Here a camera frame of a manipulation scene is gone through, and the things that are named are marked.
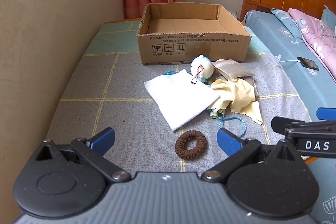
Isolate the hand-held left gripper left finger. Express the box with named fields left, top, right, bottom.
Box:
left=34, top=127, right=132, bottom=183

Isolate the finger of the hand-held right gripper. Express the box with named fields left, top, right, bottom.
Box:
left=316, top=107, right=336, bottom=121
left=271, top=116, right=336, bottom=135

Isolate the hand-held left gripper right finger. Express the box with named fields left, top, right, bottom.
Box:
left=202, top=127, right=301, bottom=183

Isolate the blue patterned sachet pouch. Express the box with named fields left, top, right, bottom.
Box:
left=207, top=106, right=248, bottom=138

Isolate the pale yellow cloth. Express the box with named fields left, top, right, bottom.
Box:
left=207, top=78, right=263, bottom=125

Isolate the brown hair scrunchie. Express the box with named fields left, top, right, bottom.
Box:
left=175, top=130, right=208, bottom=161

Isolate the white cloth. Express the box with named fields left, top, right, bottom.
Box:
left=144, top=69, right=221, bottom=132

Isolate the grey sachet pouch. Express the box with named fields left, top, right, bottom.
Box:
left=211, top=59, right=255, bottom=80

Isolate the white and blue plush toy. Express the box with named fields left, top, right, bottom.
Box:
left=189, top=55, right=218, bottom=85

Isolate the cardboard box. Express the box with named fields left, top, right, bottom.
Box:
left=136, top=3, right=252, bottom=65

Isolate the black smartphone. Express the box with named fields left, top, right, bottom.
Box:
left=297, top=56, right=320, bottom=71

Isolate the pink floral quilt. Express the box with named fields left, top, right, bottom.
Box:
left=288, top=7, right=336, bottom=80

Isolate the blue floral bed sheet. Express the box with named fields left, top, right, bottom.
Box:
left=243, top=9, right=336, bottom=224

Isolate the plain blue pillow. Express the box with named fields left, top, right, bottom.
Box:
left=322, top=6, right=336, bottom=30

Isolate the blue floral pillow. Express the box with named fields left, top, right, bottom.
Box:
left=270, top=8, right=307, bottom=38

